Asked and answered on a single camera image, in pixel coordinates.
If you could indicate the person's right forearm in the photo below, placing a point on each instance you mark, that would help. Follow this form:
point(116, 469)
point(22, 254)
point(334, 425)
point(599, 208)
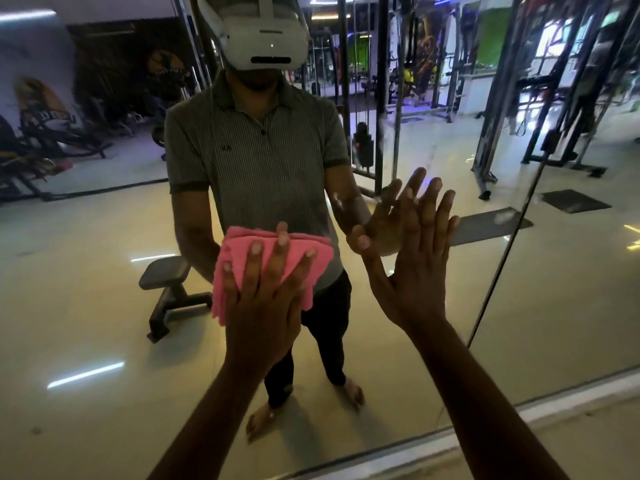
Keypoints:
point(490, 409)

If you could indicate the pink cloth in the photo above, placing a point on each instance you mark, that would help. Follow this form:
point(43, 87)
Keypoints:
point(295, 254)

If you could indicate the large wall mirror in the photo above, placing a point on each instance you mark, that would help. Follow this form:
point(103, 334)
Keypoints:
point(100, 269)

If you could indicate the person's right hand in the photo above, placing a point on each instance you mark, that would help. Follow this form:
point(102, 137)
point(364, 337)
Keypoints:
point(415, 284)

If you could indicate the person's left hand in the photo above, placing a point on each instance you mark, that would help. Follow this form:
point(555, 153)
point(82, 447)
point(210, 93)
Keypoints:
point(262, 319)

